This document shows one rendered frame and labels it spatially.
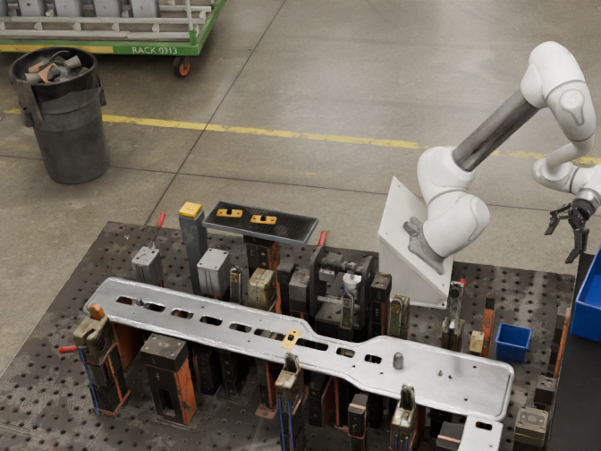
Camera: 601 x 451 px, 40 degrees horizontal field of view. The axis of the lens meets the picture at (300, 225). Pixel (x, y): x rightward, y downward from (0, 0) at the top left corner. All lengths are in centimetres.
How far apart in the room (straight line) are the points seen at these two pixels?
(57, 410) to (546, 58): 196
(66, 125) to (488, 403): 328
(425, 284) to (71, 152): 270
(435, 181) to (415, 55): 343
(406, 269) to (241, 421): 80
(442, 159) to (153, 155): 274
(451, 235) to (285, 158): 238
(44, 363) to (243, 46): 403
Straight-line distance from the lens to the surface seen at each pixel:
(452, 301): 250
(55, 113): 496
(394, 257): 300
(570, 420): 241
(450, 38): 670
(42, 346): 318
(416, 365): 252
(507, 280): 328
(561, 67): 275
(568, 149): 298
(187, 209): 288
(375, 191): 490
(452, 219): 298
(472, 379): 249
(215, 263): 272
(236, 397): 283
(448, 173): 303
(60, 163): 519
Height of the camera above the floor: 284
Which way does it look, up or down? 38 degrees down
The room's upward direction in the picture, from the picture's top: 3 degrees counter-clockwise
